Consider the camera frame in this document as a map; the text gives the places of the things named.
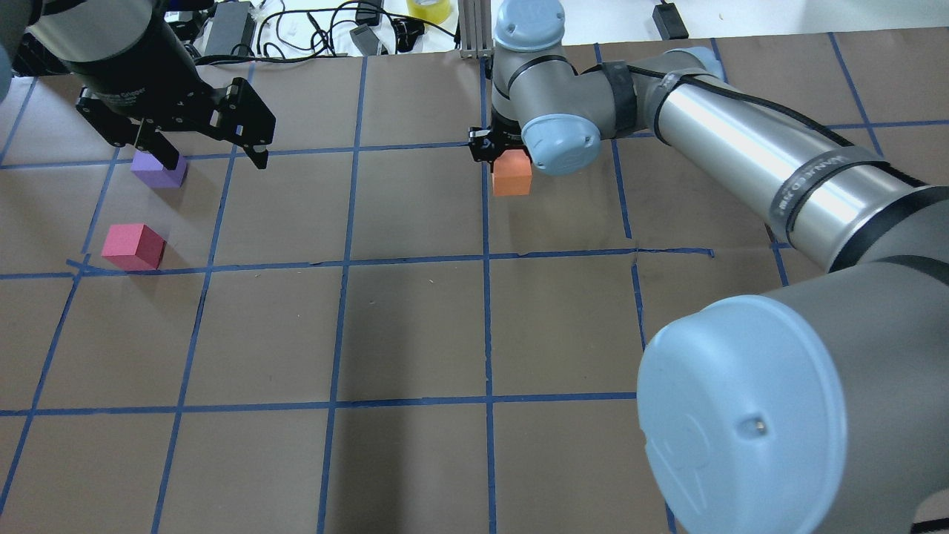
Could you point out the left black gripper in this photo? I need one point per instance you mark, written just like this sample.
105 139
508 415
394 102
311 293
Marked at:
127 53

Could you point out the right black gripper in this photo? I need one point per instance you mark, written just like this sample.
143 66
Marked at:
485 145

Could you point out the orange foam block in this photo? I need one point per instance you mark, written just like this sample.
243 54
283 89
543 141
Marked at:
512 174

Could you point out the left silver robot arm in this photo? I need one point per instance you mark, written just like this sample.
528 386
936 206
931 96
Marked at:
15 30

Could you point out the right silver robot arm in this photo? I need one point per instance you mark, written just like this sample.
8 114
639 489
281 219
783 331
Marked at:
498 394

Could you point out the purple foam block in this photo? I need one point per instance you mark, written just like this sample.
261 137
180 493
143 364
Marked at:
147 168

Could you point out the red foam block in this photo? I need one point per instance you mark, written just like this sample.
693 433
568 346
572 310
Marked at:
133 247

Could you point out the yellow tape roll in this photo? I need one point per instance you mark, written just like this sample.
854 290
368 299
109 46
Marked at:
433 11

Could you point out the black power adapter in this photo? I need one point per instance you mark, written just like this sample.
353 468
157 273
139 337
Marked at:
668 21

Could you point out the aluminium frame post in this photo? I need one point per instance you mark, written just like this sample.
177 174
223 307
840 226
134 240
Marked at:
474 24

